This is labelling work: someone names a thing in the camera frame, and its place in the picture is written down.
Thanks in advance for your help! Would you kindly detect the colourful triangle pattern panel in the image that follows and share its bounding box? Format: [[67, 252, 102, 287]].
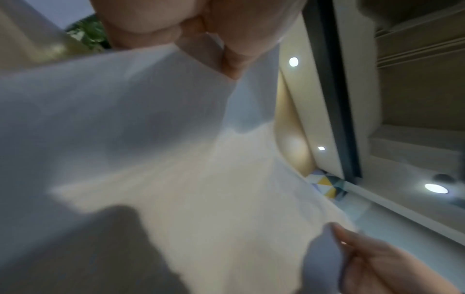
[[306, 169, 350, 202]]

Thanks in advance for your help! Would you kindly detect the person's left hand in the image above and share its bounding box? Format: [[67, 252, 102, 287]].
[[89, 0, 305, 80]]

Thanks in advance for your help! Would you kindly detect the beige curtain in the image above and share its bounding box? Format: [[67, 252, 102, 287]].
[[0, 0, 96, 70]]

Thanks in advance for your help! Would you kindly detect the dark ceiling beam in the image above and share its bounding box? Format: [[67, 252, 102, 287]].
[[301, 0, 364, 181]]

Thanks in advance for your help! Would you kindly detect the green plant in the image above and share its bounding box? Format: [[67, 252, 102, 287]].
[[66, 14, 111, 53]]

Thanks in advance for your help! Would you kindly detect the person's right hand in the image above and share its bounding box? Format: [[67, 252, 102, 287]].
[[328, 222, 465, 294]]

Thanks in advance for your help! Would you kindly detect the white cloth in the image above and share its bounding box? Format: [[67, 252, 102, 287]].
[[0, 31, 365, 294]]

